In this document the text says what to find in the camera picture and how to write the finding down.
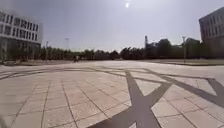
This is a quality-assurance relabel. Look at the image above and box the pale stone slab plaza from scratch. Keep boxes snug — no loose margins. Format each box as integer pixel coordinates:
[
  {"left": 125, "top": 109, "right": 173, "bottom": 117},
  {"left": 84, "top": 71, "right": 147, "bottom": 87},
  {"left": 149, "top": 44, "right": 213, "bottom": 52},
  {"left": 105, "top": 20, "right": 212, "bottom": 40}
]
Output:
[{"left": 0, "top": 59, "right": 224, "bottom": 128}]

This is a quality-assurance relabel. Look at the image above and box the tall chimney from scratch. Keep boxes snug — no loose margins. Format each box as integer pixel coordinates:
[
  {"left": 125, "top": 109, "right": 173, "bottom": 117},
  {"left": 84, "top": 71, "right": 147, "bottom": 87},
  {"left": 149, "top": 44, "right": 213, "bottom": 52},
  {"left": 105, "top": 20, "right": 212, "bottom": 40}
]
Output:
[{"left": 143, "top": 35, "right": 149, "bottom": 51}]

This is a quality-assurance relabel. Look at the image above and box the grey multi-storey building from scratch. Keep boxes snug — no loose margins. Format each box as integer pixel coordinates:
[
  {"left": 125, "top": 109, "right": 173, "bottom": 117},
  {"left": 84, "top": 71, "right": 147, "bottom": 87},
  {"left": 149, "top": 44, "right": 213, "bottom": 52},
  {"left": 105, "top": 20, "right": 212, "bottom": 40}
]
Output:
[{"left": 198, "top": 6, "right": 224, "bottom": 59}]

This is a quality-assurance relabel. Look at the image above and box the row of trees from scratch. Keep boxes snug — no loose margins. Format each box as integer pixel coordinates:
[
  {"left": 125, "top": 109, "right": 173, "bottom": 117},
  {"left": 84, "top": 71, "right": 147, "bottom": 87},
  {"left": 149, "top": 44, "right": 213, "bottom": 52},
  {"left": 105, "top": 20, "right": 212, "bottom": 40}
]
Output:
[{"left": 6, "top": 37, "right": 214, "bottom": 62}]

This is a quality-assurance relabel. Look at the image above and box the lamp pole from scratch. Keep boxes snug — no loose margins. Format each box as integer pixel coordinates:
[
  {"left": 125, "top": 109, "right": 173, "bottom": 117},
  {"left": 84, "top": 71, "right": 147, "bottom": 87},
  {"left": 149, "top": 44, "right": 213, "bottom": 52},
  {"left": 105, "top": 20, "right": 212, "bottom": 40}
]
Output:
[
  {"left": 181, "top": 35, "right": 188, "bottom": 63},
  {"left": 45, "top": 40, "right": 50, "bottom": 62}
]

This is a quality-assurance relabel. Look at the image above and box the white building with dark windows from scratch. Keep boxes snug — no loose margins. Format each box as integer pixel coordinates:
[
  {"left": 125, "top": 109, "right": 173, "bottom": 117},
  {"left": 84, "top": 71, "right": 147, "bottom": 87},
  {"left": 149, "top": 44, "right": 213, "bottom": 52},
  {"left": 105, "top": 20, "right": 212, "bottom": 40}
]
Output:
[{"left": 0, "top": 9, "right": 44, "bottom": 63}]

